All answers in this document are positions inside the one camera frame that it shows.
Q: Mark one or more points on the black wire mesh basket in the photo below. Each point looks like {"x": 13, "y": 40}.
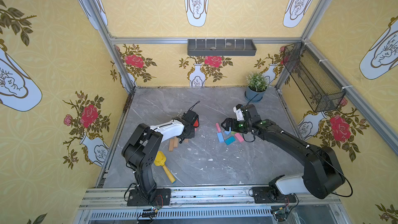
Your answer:
{"x": 319, "y": 87}

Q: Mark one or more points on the blue plant pot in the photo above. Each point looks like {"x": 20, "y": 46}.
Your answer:
{"x": 253, "y": 96}

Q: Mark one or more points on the grey wall shelf tray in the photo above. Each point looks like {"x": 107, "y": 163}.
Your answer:
{"x": 221, "y": 47}

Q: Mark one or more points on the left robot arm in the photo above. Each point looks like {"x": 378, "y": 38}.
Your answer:
{"x": 142, "y": 147}

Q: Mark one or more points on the green artificial plant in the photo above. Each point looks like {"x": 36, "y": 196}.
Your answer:
{"x": 257, "y": 82}

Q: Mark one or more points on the aluminium rail frame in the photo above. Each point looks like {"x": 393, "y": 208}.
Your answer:
{"x": 183, "y": 202}

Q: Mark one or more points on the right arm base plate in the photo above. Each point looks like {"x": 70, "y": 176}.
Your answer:
{"x": 271, "y": 195}

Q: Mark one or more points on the yellow toy shovel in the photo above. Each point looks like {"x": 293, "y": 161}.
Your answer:
{"x": 159, "y": 161}

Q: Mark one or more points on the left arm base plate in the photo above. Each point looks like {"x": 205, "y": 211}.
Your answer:
{"x": 160, "y": 197}

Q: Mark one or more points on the teal block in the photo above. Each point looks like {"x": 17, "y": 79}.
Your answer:
{"x": 230, "y": 140}

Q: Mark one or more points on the red block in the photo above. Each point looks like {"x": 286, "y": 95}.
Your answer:
{"x": 196, "y": 124}

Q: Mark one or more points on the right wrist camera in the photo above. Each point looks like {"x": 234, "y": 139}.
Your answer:
{"x": 246, "y": 112}

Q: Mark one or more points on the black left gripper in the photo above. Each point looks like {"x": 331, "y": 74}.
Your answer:
{"x": 189, "y": 131}

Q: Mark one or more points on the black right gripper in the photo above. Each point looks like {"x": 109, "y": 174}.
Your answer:
{"x": 233, "y": 124}

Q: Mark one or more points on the pink block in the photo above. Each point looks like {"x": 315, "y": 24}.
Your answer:
{"x": 218, "y": 127}
{"x": 239, "y": 137}

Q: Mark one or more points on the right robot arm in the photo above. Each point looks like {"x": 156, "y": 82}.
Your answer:
{"x": 322, "y": 171}

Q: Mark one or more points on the light blue long block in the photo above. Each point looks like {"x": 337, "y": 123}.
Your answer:
{"x": 220, "y": 137}

